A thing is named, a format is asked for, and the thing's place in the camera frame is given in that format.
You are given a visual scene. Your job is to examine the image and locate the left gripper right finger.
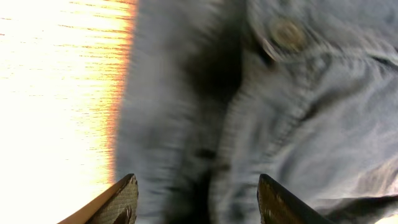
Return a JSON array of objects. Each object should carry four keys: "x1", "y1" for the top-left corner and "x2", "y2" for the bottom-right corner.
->
[{"x1": 257, "y1": 174, "x2": 333, "y2": 224}]

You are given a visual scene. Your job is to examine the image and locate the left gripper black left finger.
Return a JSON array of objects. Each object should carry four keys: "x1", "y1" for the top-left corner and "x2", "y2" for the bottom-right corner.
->
[{"x1": 59, "y1": 174, "x2": 139, "y2": 224}]

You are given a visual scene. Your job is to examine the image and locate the dark blue shorts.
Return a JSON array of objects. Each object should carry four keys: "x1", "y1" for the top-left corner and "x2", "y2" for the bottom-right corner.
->
[{"x1": 116, "y1": 0, "x2": 397, "y2": 223}]

